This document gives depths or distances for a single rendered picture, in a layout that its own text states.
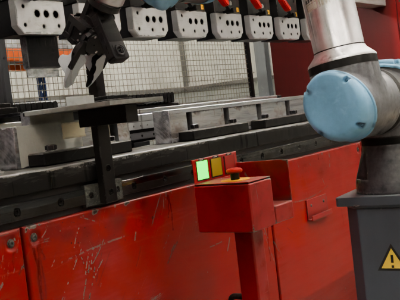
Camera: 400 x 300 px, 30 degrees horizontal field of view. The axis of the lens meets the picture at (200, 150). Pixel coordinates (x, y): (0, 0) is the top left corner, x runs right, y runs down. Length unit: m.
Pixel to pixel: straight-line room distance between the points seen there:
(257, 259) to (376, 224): 0.58
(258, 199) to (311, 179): 0.80
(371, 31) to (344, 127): 2.47
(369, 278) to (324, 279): 1.26
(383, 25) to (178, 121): 1.71
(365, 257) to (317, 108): 0.30
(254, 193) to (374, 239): 0.48
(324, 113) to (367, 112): 0.07
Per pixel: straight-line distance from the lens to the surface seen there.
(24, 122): 1.77
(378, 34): 3.66
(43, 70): 1.82
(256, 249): 1.86
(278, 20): 2.69
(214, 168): 1.89
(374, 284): 1.37
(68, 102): 1.69
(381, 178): 1.34
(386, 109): 1.25
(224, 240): 2.10
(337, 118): 1.22
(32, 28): 1.76
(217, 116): 2.32
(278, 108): 2.65
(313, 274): 2.56
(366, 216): 1.35
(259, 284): 1.88
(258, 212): 1.77
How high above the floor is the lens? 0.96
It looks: 3 degrees down
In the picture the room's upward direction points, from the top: 7 degrees counter-clockwise
